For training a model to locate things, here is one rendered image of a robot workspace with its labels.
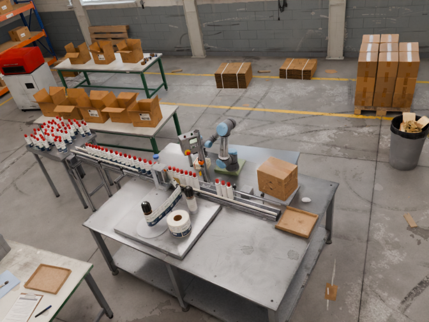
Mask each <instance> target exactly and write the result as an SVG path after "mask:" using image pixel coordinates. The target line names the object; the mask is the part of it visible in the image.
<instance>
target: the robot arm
mask: <svg viewBox="0 0 429 322"><path fill-rule="evenodd" d="M235 127H236V120H235V119H234V118H227V119H226V120H225V121H223V122H221V123H220V124H219V125H218V126H217V127H216V132H215V133H214V134H213V135H212V136H211V137H209V138H207V139H203V138H202V136H201V140H202V146H203V149H204V155H205V157H207V152H206V149H205V148H204V147H206V148H210V147H211V146H212V145H213V143H214V142H215V141H217V140H218V139H219V138H220V154H219V155H218V159H217V160H216V164H217V166H218V167H219V168H221V169H224V168H226V170H227V171H229V172H236V171H238V170H239V163H238V161H237V150H236V149H234V148H229V136H230V131H231V130H232V129H234V128H235Z"/></svg>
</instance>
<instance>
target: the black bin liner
mask: <svg viewBox="0 0 429 322"><path fill-rule="evenodd" d="M420 118H422V117H421V116H417V115H416V117H415V121H418V120H419V119H420ZM402 121H403V115H399V116H396V117H395V118H393V119H392V121H391V127H390V130H391V131H392V132H393V133H394V134H396V135H399V136H401V137H403V138H406V139H413V140H415V139H420V138H424V137H426V136H427V135H428V133H429V123H428V124H427V125H425V126H424V127H423V128H422V131H421V132H419V133H408V132H403V131H400V130H399V129H400V123H402Z"/></svg>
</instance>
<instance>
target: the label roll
mask: <svg viewBox="0 0 429 322"><path fill-rule="evenodd" d="M167 223H168V226H169V229H170V233H171V235H172V236H174V237H176V238H181V237H184V236H186V235H188V234H189V233H190V231H191V230H192V225H191V222H190V218H189V214H188V213H187V212H186V211H184V210H176V211H173V212H172V213H170V214H169V215H168V217H167Z"/></svg>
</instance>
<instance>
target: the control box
mask: <svg viewBox="0 0 429 322"><path fill-rule="evenodd" d="M193 131H194V130H193ZM193 131H191V132H188V133H185V134H182V135H179V136H178V139H179V143H180V147H181V151H182V153H183V155H184V156H187V154H186V152H187V151H189V152H190V154H192V153H196V152H198V151H200V146H197V147H196V148H192V149H190V146H191V145H193V144H196V143H199V140H198V137H197V135H196V134H193V136H191V135H190V134H191V133H193ZM184 135H185V136H186V138H184V137H183V136H184ZM194 137H197V141H198V142H195V143H193V144H190V143H189V139H192V138H194Z"/></svg>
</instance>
